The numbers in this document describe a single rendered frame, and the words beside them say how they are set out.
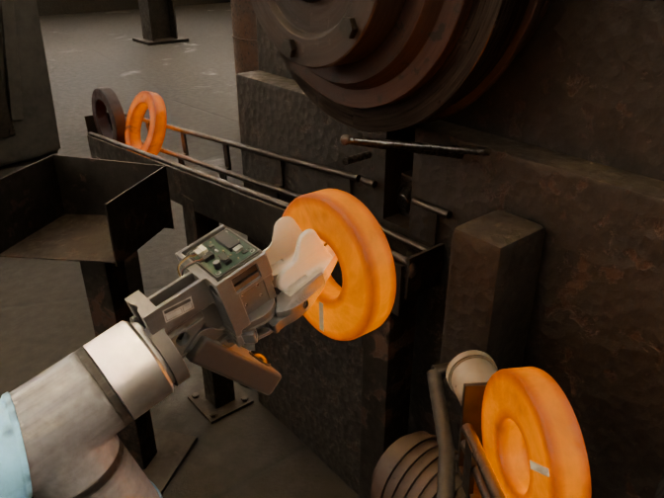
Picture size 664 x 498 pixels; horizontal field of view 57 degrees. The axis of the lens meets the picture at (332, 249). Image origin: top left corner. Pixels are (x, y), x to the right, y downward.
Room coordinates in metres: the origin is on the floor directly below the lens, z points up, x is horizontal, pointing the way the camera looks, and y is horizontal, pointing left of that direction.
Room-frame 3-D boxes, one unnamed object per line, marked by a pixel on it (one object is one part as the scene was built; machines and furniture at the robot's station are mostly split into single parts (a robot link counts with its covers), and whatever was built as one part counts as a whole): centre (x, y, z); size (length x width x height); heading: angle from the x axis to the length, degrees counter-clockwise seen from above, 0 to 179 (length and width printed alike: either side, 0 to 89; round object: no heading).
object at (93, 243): (1.09, 0.48, 0.36); 0.26 x 0.20 x 0.72; 74
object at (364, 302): (0.56, 0.00, 0.82); 0.16 x 0.03 x 0.16; 39
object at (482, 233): (0.71, -0.21, 0.68); 0.11 x 0.08 x 0.24; 129
